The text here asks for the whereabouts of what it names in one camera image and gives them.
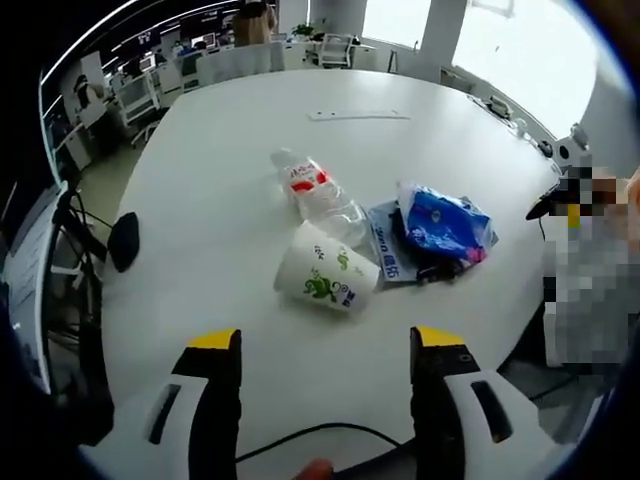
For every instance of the white paper cup green print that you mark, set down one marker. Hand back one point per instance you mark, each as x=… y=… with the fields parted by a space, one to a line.
x=325 y=280

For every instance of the person's left hand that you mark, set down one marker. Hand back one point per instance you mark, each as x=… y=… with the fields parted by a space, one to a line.
x=317 y=470

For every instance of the clear plastic bag blue print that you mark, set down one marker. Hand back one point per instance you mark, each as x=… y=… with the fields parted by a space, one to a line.
x=400 y=250

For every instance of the white table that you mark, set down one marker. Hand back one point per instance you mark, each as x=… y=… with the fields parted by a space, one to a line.
x=240 y=175

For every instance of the green potted plant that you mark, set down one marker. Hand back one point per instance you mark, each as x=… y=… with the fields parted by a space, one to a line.
x=303 y=31

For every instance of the clear plastic water bottle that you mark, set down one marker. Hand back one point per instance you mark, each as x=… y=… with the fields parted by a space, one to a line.
x=320 y=192

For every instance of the white office chair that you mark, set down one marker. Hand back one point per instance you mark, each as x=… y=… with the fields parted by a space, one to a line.
x=336 y=50

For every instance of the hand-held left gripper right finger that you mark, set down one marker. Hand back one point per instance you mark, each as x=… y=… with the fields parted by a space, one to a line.
x=450 y=400

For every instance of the blue tissue packet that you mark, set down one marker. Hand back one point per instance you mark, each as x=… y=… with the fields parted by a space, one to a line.
x=440 y=222

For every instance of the white flat strip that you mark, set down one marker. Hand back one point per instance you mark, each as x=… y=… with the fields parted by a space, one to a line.
x=357 y=115

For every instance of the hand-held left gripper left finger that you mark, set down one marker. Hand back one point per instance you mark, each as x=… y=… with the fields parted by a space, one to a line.
x=200 y=395

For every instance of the cluttered items on table edge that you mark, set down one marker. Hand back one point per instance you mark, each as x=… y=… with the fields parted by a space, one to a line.
x=505 y=112

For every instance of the black office chair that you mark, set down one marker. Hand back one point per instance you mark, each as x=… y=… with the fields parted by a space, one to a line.
x=122 y=240

